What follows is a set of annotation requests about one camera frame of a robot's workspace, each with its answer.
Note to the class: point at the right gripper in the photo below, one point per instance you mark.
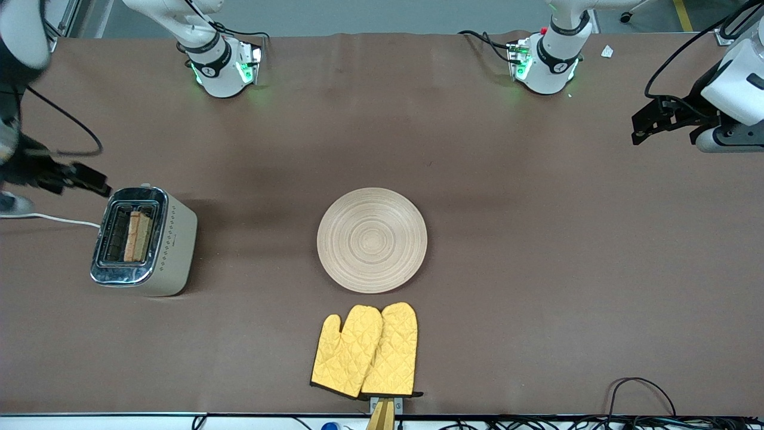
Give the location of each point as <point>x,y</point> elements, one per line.
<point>25,166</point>

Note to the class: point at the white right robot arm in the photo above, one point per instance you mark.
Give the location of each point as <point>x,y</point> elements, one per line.
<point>218,71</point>

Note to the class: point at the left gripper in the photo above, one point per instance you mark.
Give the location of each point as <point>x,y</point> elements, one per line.
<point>695,97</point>

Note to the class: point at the brown-crust toast slice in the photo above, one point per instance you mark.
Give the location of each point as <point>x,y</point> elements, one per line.
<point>138,236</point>

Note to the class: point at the brown table cover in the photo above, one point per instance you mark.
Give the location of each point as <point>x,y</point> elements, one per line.
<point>268,149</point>

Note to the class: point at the grey metal bracket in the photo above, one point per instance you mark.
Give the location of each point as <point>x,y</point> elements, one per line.
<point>399,405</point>

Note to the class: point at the yellow quilted oven mitt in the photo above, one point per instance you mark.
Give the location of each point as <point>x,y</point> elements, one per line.
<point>395,346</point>
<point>346,352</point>

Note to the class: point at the black caster wheel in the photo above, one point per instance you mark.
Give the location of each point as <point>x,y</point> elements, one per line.
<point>626,17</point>

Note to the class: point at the round light wooden plate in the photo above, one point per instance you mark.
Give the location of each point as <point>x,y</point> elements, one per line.
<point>372,240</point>

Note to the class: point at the beige chrome two-slot toaster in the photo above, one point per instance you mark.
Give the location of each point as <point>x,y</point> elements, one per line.
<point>176,263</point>

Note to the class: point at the small white paper scrap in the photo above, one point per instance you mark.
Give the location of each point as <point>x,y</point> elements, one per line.
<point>607,51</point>

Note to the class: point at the aluminium frame post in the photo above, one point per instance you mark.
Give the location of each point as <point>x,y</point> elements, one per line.
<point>62,24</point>
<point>728,37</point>

